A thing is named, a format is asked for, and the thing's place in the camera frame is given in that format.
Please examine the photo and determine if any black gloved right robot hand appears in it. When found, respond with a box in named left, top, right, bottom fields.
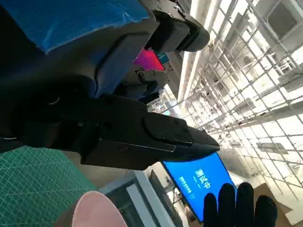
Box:
left=203, top=182, right=278, bottom=227

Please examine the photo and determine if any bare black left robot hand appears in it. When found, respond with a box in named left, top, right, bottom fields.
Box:
left=0, top=0, right=221, bottom=171

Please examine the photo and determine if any pink bowl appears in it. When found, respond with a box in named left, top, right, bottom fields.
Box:
left=72, top=191, right=128, bottom=227

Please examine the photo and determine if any cardboard box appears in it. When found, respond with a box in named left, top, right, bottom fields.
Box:
left=254, top=183, right=294, bottom=226

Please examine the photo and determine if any blue screen monitor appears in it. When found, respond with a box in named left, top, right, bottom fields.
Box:
left=162, top=152, right=238, bottom=223

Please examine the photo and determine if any magenta screen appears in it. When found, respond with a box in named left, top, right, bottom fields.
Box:
left=133, top=48, right=166, bottom=71

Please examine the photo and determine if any green cutting mat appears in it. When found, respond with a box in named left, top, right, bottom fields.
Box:
left=0, top=145, right=98, bottom=227

